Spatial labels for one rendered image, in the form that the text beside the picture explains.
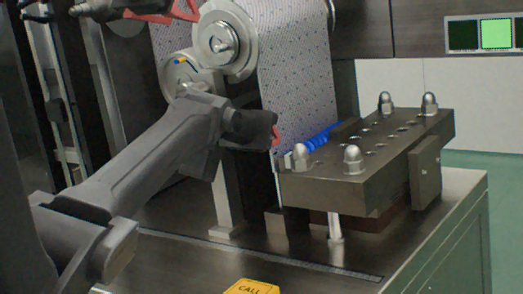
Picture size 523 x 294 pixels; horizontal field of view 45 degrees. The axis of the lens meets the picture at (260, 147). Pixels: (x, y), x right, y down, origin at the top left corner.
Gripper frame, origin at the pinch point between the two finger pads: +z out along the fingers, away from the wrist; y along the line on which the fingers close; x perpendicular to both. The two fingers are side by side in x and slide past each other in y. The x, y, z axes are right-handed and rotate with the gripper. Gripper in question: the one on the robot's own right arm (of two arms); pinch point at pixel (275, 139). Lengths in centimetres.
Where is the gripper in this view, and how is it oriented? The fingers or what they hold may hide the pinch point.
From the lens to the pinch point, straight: 112.6
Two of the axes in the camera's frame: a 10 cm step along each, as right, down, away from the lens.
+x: 1.6, -9.8, 1.1
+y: 8.0, 0.7, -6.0
